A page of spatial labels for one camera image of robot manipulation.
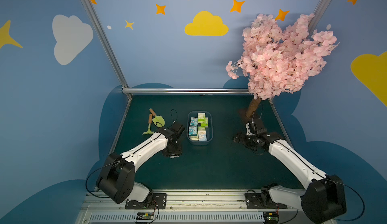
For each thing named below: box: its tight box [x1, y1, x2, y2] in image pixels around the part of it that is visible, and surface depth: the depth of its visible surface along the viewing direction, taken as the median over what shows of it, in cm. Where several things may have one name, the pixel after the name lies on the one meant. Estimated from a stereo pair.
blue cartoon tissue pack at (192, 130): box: [188, 126, 198, 136], surface depth 97 cm
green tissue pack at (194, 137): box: [190, 135, 200, 141], surface depth 96 cm
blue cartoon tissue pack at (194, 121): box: [189, 117, 199, 127], surface depth 106 cm
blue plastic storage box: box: [186, 110, 214, 146], surface depth 102 cm
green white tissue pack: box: [197, 112, 206, 124], surface depth 105 cm
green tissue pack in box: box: [200, 117, 209, 128], surface depth 103 cm
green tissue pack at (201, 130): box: [197, 126, 207, 135], surface depth 98 cm
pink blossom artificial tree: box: [225, 13, 341, 118], surface depth 70 cm
